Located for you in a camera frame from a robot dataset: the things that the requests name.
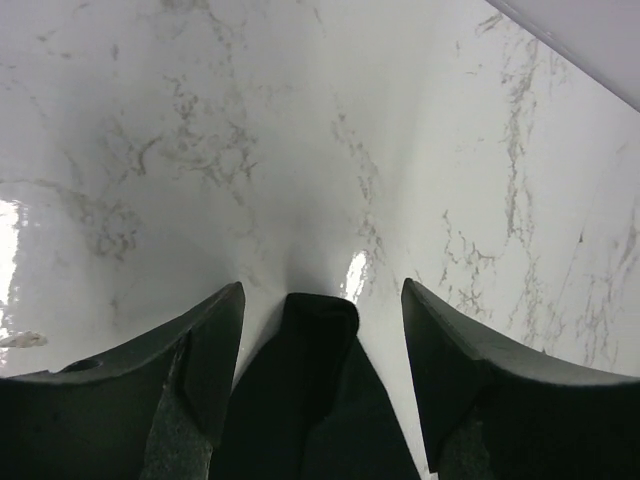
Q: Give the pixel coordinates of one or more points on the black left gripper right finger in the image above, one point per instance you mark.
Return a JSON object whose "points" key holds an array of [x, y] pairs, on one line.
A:
{"points": [[492, 408]]}

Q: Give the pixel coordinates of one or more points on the black t shirt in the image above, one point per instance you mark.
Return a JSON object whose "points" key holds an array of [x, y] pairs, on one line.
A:
{"points": [[310, 405]]}

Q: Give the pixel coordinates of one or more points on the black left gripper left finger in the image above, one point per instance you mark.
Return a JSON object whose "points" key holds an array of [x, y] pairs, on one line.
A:
{"points": [[151, 408]]}

